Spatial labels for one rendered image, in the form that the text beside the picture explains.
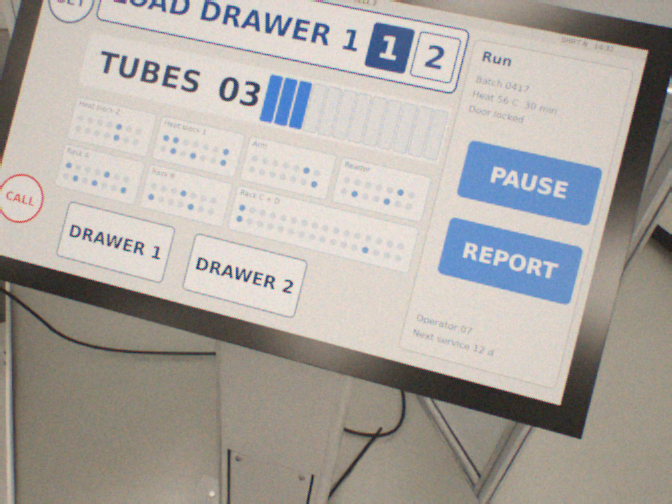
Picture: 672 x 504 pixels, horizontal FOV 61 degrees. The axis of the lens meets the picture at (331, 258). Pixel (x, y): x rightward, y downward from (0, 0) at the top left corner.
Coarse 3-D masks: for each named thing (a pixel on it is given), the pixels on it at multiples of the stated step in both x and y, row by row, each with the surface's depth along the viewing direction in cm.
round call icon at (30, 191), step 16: (16, 176) 47; (32, 176) 47; (0, 192) 47; (16, 192) 47; (32, 192) 47; (0, 208) 47; (16, 208) 47; (32, 208) 47; (16, 224) 47; (32, 224) 47
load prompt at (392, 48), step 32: (128, 0) 47; (160, 0) 46; (192, 0) 46; (224, 0) 46; (256, 0) 45; (288, 0) 45; (320, 0) 45; (160, 32) 46; (192, 32) 46; (224, 32) 46; (256, 32) 45; (288, 32) 45; (320, 32) 45; (352, 32) 44; (384, 32) 44; (416, 32) 44; (448, 32) 44; (320, 64) 45; (352, 64) 44; (384, 64) 44; (416, 64) 44; (448, 64) 44
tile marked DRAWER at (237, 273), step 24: (216, 240) 45; (192, 264) 45; (216, 264) 45; (240, 264) 45; (264, 264) 45; (288, 264) 44; (192, 288) 45; (216, 288) 45; (240, 288) 45; (264, 288) 45; (288, 288) 44; (288, 312) 44
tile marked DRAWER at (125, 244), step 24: (72, 216) 47; (96, 216) 46; (120, 216) 46; (72, 240) 46; (96, 240) 46; (120, 240) 46; (144, 240) 46; (168, 240) 46; (96, 264) 46; (120, 264) 46; (144, 264) 46
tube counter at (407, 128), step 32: (224, 64) 46; (224, 96) 45; (256, 96) 45; (288, 96) 45; (320, 96) 45; (352, 96) 44; (384, 96) 44; (288, 128) 45; (320, 128) 44; (352, 128) 44; (384, 128) 44; (416, 128) 44
